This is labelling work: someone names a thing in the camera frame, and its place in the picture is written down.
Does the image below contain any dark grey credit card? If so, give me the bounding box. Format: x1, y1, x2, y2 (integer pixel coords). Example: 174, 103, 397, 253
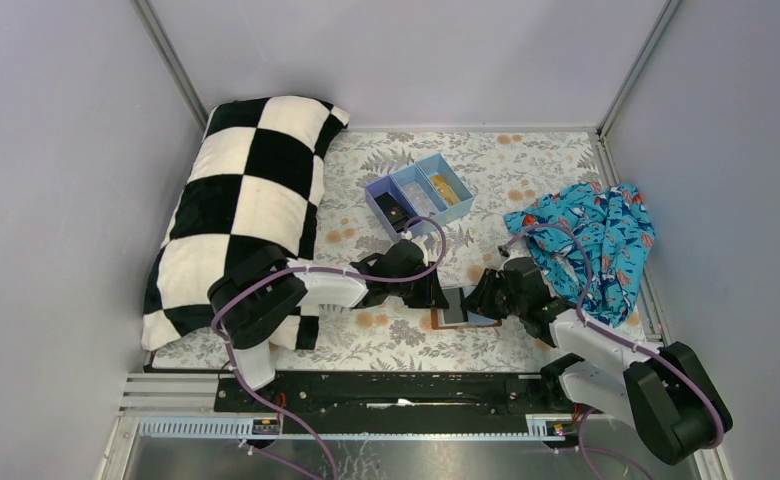
437, 287, 469, 328

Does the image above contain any brown leather card holder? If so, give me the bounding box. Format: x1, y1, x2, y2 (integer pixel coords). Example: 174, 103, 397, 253
430, 286, 502, 330

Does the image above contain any silver grey credit card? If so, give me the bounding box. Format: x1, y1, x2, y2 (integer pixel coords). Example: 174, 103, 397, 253
402, 182, 439, 215

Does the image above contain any blue compartment organizer box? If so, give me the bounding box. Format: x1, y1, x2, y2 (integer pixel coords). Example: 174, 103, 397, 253
364, 154, 475, 240

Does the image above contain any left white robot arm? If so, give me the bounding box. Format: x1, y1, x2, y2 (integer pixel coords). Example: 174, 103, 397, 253
208, 240, 449, 390

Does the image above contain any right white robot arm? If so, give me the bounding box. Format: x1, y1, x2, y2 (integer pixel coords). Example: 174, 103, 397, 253
461, 258, 733, 465

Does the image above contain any black item in box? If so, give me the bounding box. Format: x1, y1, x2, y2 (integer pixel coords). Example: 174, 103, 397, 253
375, 192, 411, 232

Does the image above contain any blue patterned cloth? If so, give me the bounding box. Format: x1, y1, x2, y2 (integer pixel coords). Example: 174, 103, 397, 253
503, 182, 655, 328

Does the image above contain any floral table mat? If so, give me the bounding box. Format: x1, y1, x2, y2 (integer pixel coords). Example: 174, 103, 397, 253
152, 130, 650, 373

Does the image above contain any black white checkered pillow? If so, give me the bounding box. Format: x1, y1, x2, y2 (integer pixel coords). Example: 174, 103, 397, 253
141, 96, 350, 351

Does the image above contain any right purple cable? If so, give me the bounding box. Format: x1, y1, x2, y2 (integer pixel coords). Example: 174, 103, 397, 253
499, 223, 727, 480

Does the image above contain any white slotted cable duct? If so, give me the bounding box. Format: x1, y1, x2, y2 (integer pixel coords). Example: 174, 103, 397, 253
138, 417, 567, 442

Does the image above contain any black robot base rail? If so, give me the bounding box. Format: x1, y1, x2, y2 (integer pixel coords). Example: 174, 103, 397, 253
213, 371, 588, 439

